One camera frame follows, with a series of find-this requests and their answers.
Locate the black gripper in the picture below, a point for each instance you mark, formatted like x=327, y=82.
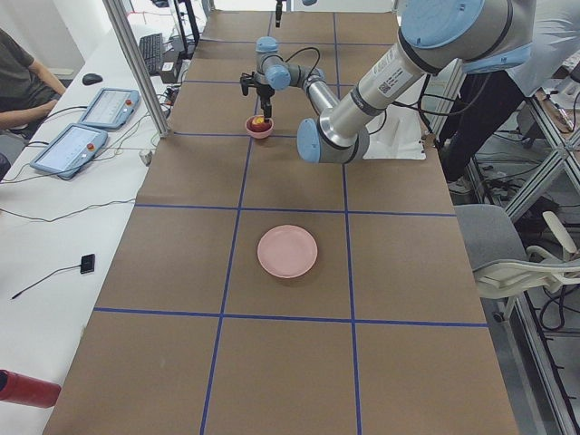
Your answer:
x=265, y=92

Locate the red yellow apple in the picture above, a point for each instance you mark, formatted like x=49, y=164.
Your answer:
x=259, y=124

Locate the pink bowl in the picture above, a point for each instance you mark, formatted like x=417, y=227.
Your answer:
x=260, y=135

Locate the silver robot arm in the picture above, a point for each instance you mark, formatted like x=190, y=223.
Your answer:
x=486, y=36

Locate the pink plate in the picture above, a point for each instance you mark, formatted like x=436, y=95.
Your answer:
x=287, y=251

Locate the black keyboard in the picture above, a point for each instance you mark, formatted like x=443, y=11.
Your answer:
x=151, y=50

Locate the far blue teach pendant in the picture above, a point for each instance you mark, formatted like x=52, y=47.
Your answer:
x=110, y=109

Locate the blue teach pendant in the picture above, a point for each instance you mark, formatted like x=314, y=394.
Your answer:
x=70, y=151
x=110, y=109

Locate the black computer mouse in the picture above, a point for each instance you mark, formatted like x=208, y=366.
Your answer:
x=91, y=78

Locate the near blue teach pendant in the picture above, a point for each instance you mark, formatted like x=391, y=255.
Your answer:
x=70, y=151

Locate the standing person black trousers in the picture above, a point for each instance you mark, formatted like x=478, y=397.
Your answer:
x=493, y=98

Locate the seated person dark shirt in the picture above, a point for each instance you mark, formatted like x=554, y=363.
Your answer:
x=29, y=91

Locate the small black square device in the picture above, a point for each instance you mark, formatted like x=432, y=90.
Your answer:
x=87, y=264

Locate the grey white office chair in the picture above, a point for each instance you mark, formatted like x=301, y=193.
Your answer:
x=502, y=266

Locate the red water bottle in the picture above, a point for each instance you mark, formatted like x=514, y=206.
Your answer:
x=21, y=389

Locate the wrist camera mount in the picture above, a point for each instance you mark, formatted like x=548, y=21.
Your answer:
x=247, y=81

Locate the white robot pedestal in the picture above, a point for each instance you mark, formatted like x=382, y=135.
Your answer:
x=395, y=135

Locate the aluminium frame post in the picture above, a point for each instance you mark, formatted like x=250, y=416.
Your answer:
x=129, y=46

